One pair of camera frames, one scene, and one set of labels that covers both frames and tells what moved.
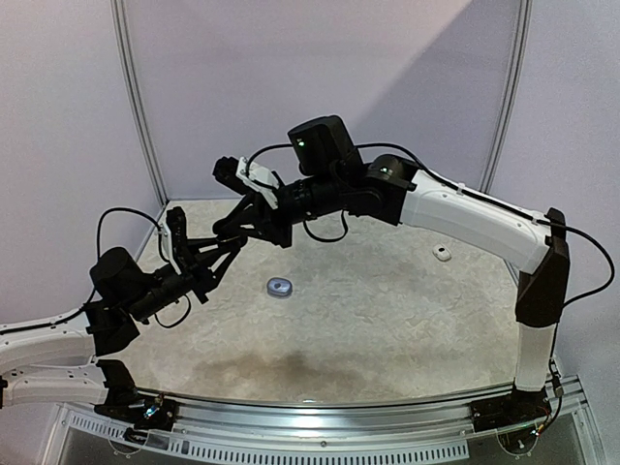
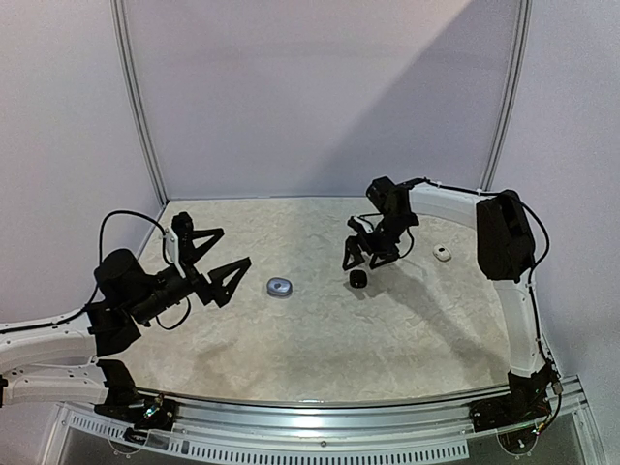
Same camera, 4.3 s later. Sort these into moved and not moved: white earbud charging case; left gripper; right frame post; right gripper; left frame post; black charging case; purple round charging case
Moved: left gripper; black charging case; right gripper
Not moved: right frame post; white earbud charging case; left frame post; purple round charging case
